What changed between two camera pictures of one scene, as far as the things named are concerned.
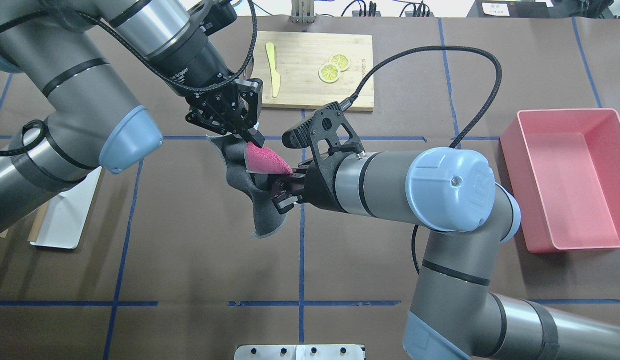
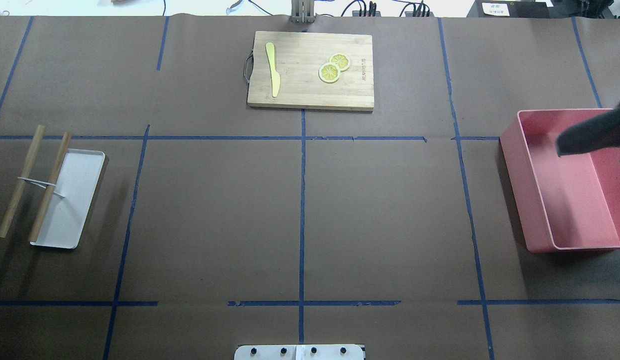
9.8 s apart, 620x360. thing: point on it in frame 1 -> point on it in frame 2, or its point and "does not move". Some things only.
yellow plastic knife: x=275 y=77 does not move
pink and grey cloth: x=248 y=169 -> x=608 y=129
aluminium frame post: x=302 y=11 does not move
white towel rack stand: x=61 y=223 does not move
